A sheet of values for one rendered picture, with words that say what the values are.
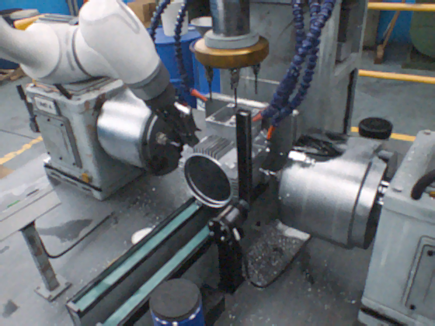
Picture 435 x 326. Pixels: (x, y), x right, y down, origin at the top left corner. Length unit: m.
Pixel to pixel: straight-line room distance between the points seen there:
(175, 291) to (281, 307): 0.54
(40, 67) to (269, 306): 0.72
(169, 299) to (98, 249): 0.74
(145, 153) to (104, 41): 0.46
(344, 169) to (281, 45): 0.45
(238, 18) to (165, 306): 0.65
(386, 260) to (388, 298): 0.10
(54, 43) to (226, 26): 0.37
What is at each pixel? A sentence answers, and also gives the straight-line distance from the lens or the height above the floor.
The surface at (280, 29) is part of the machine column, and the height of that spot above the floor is 1.32.
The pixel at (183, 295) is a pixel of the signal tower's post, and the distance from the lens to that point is 0.47.
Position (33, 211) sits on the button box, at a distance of 0.97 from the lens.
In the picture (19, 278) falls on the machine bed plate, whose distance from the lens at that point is 1.21.
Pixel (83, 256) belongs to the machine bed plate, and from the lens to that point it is 1.19.
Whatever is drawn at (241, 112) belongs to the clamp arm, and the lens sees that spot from 0.79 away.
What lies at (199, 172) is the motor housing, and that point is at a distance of 1.09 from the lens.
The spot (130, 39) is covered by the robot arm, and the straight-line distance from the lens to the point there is 0.74.
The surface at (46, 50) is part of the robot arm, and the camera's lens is 0.80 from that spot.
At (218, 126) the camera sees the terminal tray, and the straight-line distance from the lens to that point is 1.00.
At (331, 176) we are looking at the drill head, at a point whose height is 1.13.
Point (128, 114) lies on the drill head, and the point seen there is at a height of 1.13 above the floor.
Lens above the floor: 1.58
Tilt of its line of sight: 32 degrees down
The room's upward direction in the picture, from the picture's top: 4 degrees counter-clockwise
